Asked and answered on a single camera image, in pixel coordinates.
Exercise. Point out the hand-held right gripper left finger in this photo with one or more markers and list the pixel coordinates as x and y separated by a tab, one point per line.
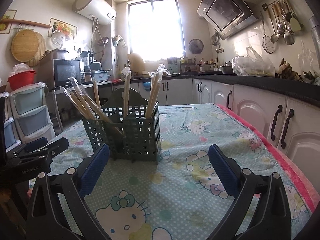
95	166

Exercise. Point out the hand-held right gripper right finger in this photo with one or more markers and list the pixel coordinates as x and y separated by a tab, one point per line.
223	170

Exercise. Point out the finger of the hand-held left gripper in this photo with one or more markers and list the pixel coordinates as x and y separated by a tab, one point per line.
36	143
58	146

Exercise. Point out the green plastic utensil holder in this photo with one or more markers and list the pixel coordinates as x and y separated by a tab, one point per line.
140	135

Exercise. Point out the group of chopsticks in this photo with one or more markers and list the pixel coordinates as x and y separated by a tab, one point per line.
126	95

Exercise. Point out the small hanging utensils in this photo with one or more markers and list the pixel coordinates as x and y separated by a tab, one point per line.
216	42

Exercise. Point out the row of hanging cooking utensils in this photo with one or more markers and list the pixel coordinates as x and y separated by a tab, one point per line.
288	36

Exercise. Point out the white plastic drawer unit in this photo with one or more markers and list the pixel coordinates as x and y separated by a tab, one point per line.
11	132

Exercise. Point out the pastel plastic drawer unit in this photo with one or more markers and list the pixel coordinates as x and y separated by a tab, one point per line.
32	112

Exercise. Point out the metal shelf table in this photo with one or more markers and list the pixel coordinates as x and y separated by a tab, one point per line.
58	97

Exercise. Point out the cartoon printed teal blanket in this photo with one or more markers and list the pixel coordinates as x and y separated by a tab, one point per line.
175	192

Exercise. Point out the red plastic basin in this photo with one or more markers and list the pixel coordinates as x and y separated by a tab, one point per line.
21	80

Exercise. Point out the black microwave oven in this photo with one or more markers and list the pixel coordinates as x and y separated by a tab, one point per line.
66	73

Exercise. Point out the grey storage box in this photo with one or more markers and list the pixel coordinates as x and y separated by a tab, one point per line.
100	76

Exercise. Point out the black blender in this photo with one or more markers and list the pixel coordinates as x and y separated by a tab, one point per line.
87	62

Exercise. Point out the blue plastic basin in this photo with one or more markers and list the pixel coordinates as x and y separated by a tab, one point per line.
146	86

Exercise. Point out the black countertop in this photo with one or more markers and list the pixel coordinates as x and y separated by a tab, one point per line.
262	82

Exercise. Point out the round bamboo tray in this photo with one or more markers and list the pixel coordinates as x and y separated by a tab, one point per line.
26	46

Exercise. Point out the steel kettles on counter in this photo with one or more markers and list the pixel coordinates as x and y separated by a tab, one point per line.
226	68

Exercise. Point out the steel pot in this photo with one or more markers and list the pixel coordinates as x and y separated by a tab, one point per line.
206	68

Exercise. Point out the small white fan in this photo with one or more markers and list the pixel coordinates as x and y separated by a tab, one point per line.
58	39

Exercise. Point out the clear plastic bag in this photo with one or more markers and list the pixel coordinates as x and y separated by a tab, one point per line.
308	60
252	66

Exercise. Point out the spice rack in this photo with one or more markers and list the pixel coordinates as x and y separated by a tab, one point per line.
188	66

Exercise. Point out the beige cutting board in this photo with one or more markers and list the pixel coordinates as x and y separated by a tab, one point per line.
135	61

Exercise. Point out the teal knife block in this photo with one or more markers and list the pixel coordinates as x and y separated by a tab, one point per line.
173	66

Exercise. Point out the brown lumpy bundle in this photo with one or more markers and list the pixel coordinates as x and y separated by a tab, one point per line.
287	71

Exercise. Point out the wooden rolling pin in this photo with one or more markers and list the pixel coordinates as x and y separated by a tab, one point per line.
25	22

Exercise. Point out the green leafy vegetables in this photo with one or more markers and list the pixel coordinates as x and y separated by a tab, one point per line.
310	77

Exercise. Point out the white water heater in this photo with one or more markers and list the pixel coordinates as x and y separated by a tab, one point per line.
93	6

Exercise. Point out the kitchen window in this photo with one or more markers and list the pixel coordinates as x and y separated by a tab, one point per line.
155	30

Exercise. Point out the black range hood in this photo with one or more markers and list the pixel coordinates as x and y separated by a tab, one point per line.
222	10

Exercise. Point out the grey kitchen appliance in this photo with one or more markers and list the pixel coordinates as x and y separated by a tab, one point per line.
315	37

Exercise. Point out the dark round wall fan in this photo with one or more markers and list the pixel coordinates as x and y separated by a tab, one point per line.
195	45

